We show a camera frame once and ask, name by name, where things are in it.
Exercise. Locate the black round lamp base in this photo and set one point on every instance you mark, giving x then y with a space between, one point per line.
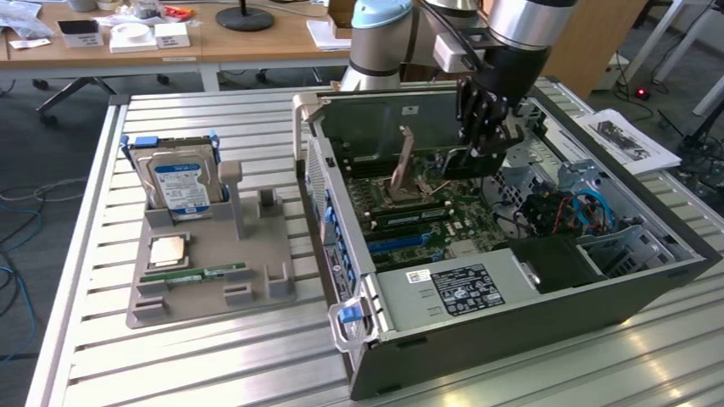
243 20

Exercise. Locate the clear plastic bag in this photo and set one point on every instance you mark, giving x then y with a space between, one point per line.
23 21

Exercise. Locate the red packet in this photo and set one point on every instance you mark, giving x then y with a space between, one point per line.
177 12

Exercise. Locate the flat white box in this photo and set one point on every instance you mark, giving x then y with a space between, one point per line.
133 47

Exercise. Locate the grey power supply unit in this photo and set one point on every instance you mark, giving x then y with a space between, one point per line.
407 305

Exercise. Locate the power strip with red light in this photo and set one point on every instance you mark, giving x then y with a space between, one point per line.
642 94

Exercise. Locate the metal disk bay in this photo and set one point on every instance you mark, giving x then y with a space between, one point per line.
645 246

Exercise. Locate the open black PC case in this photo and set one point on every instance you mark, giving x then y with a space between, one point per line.
510 339

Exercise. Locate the black chair base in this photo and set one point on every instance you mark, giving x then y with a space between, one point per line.
74 87

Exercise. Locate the silver chipset heat sink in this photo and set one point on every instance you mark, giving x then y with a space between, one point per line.
467 249

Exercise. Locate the green loose RAM stick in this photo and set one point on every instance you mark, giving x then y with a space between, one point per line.
193 273

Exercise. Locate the white labelled box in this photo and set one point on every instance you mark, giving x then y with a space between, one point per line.
170 40

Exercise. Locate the green motherboard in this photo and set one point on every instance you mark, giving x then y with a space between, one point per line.
470 220

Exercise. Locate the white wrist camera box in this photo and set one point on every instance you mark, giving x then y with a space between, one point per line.
450 55

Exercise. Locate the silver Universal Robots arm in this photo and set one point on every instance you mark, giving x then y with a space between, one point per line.
374 51

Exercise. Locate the black tripod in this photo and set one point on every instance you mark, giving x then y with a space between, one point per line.
705 127

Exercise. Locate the white tape roll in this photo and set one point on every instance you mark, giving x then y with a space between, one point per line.
121 33

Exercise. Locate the small white card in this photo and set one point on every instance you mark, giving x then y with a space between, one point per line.
29 43

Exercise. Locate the hard disk with blue caddy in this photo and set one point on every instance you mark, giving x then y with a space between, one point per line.
175 182

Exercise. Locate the blue expansion slot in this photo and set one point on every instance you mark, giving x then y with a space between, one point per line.
397 245

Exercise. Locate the black Nvidia graphics card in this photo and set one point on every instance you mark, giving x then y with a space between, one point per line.
475 167

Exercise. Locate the wooden desk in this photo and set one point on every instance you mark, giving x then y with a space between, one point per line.
57 57

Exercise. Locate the wooden cabinet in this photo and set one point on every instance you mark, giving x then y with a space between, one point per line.
599 42

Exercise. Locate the grey cup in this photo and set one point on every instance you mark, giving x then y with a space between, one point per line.
83 5

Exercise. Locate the white box with black top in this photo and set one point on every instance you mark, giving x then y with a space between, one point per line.
85 40

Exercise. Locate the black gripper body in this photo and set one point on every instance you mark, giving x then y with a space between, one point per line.
515 72

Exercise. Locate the silver CPU chip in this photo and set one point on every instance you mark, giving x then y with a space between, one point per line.
167 250

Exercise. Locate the white desk frame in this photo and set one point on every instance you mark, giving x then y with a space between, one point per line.
657 34

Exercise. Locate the grey plastic parts rack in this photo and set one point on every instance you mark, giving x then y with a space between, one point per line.
226 254

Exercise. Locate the printed paper stack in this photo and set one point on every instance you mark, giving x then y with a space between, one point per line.
629 140

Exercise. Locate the white paper pile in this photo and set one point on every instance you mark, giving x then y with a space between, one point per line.
326 36

